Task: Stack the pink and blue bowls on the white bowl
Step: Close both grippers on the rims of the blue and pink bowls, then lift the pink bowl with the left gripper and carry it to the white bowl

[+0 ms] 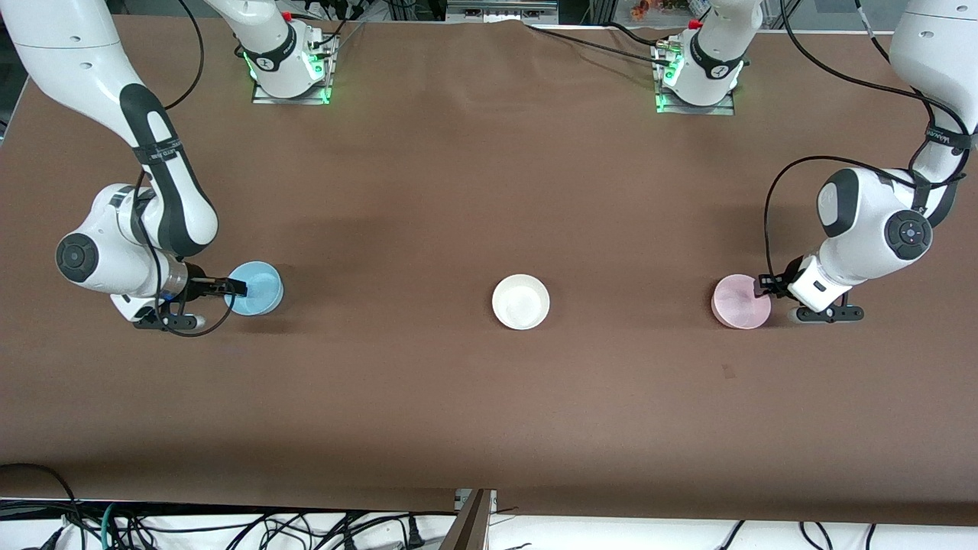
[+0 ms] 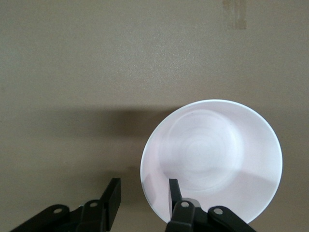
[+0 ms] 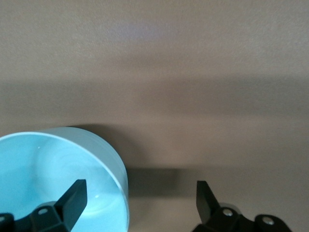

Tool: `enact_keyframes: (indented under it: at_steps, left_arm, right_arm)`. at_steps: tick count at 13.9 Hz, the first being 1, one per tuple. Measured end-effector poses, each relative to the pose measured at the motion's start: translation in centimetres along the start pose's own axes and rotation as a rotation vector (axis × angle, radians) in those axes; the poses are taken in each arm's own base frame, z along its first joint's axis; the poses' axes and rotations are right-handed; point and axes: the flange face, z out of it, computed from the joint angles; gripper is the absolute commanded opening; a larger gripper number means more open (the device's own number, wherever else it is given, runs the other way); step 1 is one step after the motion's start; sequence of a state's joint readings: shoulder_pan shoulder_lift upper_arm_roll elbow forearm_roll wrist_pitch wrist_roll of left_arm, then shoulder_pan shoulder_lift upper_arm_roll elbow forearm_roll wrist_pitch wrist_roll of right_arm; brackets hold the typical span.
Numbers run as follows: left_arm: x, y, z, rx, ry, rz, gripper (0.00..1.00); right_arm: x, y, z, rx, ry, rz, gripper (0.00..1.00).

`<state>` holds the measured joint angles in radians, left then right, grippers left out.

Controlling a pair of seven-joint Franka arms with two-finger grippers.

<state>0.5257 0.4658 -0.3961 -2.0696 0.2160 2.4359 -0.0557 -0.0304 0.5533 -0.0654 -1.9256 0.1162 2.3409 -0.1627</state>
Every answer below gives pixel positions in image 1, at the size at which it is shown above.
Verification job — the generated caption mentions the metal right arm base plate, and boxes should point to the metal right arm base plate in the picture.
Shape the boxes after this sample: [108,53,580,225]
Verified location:
[252,34,333,105]

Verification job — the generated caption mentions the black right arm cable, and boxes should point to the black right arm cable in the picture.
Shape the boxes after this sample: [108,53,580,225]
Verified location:
[130,0,234,338]

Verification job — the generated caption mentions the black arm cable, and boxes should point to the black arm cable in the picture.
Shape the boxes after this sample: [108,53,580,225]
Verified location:
[764,0,978,295]
[130,0,234,338]

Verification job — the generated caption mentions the blue bowl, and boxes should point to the blue bowl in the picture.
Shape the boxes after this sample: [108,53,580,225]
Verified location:
[224,260,284,317]

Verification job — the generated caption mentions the aluminium frame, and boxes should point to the aluminium frame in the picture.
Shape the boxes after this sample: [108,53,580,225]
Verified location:
[447,0,559,22]

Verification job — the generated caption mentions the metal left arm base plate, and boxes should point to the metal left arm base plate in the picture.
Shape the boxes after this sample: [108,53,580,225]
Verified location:
[653,42,738,115]

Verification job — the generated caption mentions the dark wooden beam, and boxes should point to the dark wooden beam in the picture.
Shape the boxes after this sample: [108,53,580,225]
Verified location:
[442,489,497,550]

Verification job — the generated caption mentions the long black table cable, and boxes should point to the long black table cable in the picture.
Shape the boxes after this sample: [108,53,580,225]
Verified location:
[527,25,673,66]

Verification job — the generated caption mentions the short black table cable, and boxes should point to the short black table cable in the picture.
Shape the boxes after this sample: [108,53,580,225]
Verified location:
[602,21,667,48]

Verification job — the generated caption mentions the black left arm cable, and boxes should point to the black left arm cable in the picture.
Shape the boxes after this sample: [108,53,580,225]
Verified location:
[764,0,978,295]

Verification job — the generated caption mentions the colourful background items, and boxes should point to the colourful background items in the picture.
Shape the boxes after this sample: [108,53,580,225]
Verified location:
[630,0,692,20]

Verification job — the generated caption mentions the thick black floor cable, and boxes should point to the thick black floor cable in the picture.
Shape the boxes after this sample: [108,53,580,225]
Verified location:
[0,462,79,550]

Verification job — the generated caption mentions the brown table cover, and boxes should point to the brown table cover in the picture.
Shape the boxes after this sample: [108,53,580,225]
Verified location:
[0,15,978,528]

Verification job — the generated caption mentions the pink bowl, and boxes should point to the pink bowl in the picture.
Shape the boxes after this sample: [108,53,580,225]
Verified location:
[711,273,772,330]

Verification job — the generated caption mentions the white bowl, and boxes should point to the white bowl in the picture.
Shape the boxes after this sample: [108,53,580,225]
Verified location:
[491,273,551,331]

